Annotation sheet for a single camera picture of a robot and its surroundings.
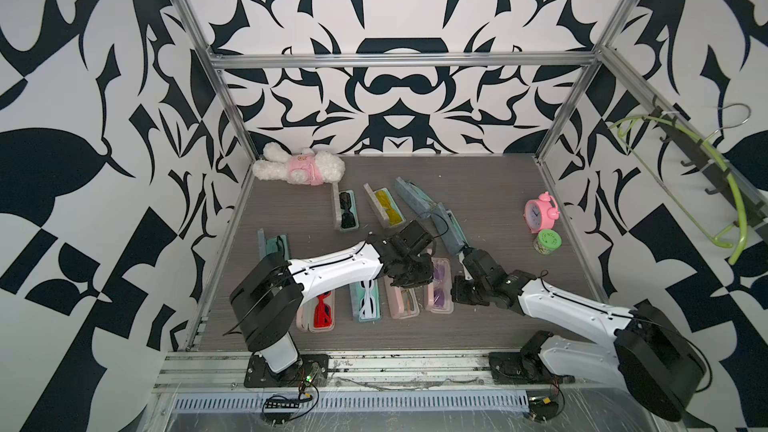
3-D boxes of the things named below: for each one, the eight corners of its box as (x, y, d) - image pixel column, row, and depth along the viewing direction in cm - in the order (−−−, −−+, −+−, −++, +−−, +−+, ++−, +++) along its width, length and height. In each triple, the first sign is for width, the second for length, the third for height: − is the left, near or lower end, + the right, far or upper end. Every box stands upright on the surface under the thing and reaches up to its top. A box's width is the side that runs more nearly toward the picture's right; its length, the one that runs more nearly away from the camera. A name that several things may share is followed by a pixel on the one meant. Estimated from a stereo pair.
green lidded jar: (535, 256, 97) (543, 247, 92) (529, 238, 101) (536, 229, 96) (556, 256, 97) (565, 247, 92) (549, 238, 101) (557, 229, 96)
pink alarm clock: (530, 237, 100) (545, 218, 91) (522, 212, 106) (534, 192, 97) (547, 237, 100) (562, 218, 91) (537, 212, 106) (551, 192, 97)
